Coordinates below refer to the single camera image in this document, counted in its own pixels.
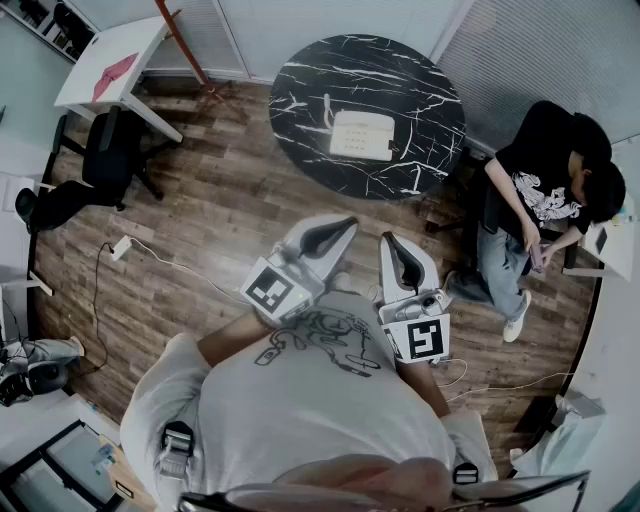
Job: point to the person's white shoe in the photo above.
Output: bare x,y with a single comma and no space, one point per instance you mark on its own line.
341,281

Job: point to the orange coat rack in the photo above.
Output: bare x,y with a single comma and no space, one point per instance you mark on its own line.
187,55

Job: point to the dark tablet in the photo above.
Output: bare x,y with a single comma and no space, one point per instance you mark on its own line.
600,241

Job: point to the wooden box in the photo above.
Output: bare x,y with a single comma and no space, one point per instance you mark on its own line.
127,480

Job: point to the person's white printed T-shirt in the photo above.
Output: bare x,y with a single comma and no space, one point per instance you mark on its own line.
300,400

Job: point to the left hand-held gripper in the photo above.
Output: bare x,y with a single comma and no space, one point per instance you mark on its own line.
280,292

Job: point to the person's head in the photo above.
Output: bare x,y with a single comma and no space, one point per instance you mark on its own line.
360,475

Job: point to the black office chair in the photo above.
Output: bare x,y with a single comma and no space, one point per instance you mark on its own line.
112,150
70,202

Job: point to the black framed glass desk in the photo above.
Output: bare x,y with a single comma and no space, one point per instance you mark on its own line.
50,465

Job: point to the person's right forearm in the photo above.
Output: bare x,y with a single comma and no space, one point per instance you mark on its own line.
425,387

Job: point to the white desk with red cloth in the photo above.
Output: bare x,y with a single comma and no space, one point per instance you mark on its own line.
100,55

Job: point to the wall shelf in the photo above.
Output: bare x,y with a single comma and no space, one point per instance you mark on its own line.
55,25

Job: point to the person's left forearm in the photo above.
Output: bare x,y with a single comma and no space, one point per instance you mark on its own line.
232,335

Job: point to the red cloth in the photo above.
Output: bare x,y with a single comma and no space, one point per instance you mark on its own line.
115,75

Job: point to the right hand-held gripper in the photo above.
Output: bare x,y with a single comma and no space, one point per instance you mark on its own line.
420,337

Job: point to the white power strip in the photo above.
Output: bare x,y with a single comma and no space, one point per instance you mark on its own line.
121,248

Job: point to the round black marble table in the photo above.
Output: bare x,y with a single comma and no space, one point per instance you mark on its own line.
370,65

